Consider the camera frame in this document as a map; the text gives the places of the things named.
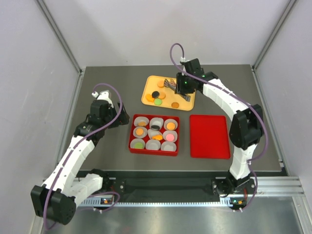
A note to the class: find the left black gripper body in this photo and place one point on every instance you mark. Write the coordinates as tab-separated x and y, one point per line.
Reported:
112	115

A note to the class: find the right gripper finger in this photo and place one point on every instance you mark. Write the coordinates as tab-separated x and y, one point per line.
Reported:
170	84
185	97

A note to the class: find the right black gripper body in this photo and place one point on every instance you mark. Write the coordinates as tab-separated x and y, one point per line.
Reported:
185	84

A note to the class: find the brown round cookie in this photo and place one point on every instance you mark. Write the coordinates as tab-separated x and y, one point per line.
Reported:
175	105
167	84

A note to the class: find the orange flower cookie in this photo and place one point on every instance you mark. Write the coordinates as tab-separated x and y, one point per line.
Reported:
142	124

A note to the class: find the green round cookie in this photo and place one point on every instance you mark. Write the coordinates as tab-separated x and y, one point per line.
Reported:
139	145
157	101

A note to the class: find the black sandwich cookie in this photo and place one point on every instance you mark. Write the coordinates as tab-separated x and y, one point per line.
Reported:
155	94
155	127

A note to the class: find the orange round cookie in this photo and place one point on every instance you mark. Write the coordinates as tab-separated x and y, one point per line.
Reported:
162	95
160	84
171	126

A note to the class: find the red box lid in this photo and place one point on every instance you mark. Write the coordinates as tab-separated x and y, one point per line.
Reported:
209	137

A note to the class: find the pink round cookie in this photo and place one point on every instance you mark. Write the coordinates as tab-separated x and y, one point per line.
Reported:
170	137

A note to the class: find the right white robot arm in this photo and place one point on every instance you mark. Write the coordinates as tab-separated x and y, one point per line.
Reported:
246	121

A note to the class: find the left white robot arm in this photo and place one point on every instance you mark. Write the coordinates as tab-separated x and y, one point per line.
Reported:
58	197

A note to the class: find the white paper cup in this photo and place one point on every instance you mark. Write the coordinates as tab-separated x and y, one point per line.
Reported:
170	132
168	146
140	119
134	141
152	132
156	121
153	145
142	136
170	120

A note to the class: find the orange plastic tray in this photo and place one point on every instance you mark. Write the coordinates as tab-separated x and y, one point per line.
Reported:
151	86

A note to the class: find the orange star cookie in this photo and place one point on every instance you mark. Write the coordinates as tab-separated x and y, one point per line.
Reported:
149	98

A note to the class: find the red compartment box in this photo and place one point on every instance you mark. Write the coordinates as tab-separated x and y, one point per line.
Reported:
150	152

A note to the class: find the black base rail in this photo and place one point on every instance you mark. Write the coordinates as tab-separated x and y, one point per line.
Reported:
172	186

